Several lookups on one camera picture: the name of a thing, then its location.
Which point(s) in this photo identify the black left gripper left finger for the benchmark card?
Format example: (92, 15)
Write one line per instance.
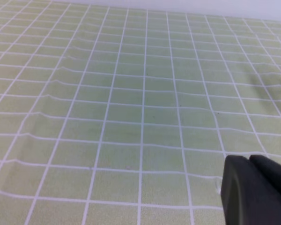
(247, 197)

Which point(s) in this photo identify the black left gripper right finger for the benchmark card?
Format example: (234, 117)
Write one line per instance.
(270, 170)

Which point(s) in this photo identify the green checkered tablecloth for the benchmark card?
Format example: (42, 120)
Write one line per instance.
(124, 116)

